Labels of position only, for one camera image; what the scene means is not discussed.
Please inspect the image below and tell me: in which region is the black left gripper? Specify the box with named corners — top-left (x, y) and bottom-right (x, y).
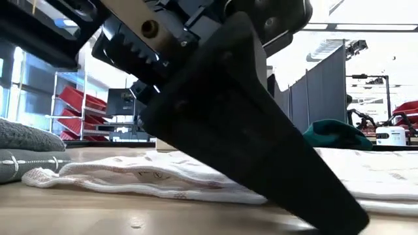
top-left (93, 0), bottom-right (313, 87)

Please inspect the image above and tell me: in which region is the white red-checked towel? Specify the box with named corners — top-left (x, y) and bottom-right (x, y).
top-left (21, 146), bottom-right (418, 218)

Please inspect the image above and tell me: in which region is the grey white-grid towel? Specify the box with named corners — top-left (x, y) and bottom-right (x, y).
top-left (0, 149), bottom-right (73, 185)

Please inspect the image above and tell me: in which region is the dark green towel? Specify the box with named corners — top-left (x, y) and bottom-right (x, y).
top-left (302, 118), bottom-right (374, 152)

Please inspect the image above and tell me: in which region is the black monitor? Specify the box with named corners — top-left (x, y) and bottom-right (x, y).
top-left (106, 87), bottom-right (148, 127)

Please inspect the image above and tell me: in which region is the grey partition screen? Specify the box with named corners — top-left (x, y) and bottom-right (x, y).
top-left (267, 44), bottom-right (348, 134)

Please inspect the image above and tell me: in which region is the red plastic shelf bin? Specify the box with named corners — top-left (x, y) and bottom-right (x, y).
top-left (59, 130), bottom-right (109, 142)
top-left (57, 108), bottom-right (109, 136)
top-left (58, 85), bottom-right (108, 112)

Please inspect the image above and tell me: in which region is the black overhead rig device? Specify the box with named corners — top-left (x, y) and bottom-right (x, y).
top-left (346, 39), bottom-right (369, 60)

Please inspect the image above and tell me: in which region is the white box-shaped device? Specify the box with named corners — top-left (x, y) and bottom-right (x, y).
top-left (375, 125), bottom-right (408, 147)

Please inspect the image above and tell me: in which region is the chrome wire shelf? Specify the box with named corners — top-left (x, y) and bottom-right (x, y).
top-left (44, 71), bottom-right (114, 142)

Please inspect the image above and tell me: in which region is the black gantry frame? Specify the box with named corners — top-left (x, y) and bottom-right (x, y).
top-left (346, 74), bottom-right (393, 127)

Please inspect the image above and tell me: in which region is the ceiling light rail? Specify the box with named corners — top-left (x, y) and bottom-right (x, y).
top-left (300, 22), bottom-right (418, 33)

